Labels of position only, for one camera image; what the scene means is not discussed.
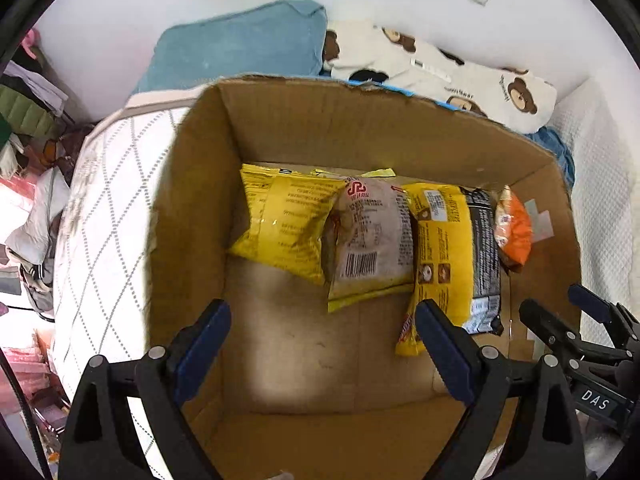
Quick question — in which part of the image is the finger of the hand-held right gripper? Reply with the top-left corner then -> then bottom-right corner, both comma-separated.
519,299 -> 591,361
567,284 -> 640,356

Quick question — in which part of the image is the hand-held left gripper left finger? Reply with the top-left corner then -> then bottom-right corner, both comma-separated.
59,299 -> 232,480

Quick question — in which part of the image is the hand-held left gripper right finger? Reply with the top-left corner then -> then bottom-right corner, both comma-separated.
415,299 -> 586,480

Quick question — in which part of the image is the yellow and black snack packet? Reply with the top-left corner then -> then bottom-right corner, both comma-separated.
395,183 -> 505,357

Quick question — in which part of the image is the orange snack packet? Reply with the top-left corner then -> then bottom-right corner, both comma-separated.
492,185 -> 533,273

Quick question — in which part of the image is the beige cookie snack packet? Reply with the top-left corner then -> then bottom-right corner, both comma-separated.
322,176 -> 418,313

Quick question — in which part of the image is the brown cardboard box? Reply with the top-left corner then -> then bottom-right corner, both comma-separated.
145,75 -> 583,480

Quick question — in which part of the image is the white knitted blanket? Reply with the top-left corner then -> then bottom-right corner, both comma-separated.
547,77 -> 640,351

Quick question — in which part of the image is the blue bed sheet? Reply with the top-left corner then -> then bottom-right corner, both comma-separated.
525,127 -> 576,191

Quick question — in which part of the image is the white diamond pattern quilt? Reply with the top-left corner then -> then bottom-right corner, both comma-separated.
52,87 -> 211,480

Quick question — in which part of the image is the white crumpled garment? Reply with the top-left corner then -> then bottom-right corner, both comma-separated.
5,167 -> 71,266

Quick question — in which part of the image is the white bear print pillow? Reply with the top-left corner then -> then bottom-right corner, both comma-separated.
320,20 -> 558,135

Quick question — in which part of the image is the white plastic stick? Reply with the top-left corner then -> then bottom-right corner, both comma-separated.
410,58 -> 451,81

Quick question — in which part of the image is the olive puffer jacket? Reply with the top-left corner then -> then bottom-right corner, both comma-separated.
0,85 -> 56,136

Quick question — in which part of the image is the pale grey garment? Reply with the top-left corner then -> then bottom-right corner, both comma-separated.
5,62 -> 68,111

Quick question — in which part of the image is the blue pillow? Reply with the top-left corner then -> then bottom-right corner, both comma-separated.
132,0 -> 328,95

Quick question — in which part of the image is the black cable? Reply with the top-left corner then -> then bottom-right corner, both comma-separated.
0,350 -> 51,480

